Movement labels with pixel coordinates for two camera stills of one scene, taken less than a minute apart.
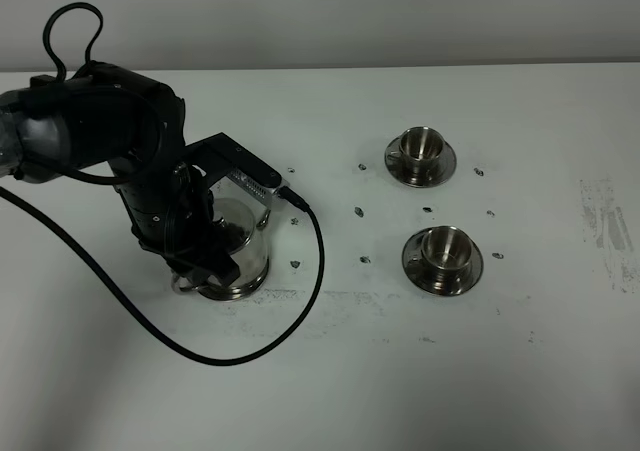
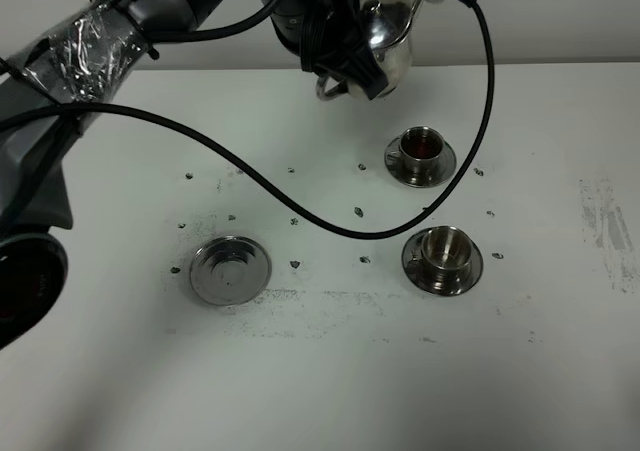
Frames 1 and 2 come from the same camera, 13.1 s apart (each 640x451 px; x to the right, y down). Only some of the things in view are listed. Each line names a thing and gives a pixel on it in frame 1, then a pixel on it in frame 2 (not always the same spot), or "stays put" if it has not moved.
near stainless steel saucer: (413, 265) stays put
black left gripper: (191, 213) to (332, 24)
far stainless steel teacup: (421, 150) stays put
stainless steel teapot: (238, 228) to (388, 9)
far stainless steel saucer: (446, 166) stays put
